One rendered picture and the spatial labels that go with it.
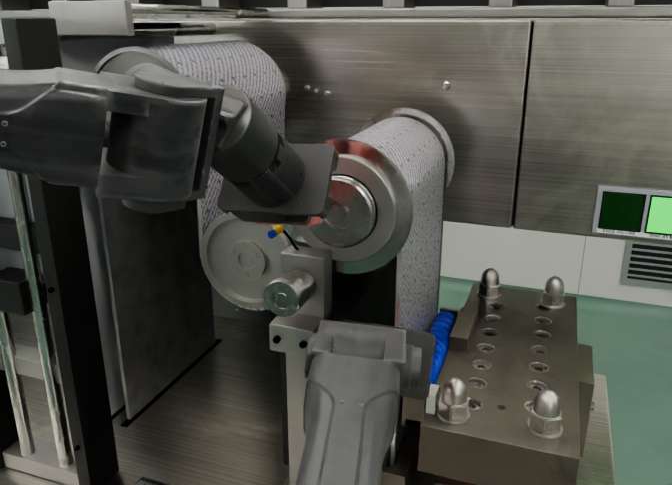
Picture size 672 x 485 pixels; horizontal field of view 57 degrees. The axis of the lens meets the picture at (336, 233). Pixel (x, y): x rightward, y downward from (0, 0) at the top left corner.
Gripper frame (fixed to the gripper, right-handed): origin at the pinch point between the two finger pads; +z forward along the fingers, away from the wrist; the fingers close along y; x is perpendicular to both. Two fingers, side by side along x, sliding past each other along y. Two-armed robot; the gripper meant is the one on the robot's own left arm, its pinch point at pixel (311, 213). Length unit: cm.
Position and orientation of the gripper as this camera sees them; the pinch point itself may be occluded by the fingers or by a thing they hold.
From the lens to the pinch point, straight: 61.8
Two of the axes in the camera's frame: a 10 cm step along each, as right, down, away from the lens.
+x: 1.7, -9.4, 2.8
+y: 9.3, 0.6, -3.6
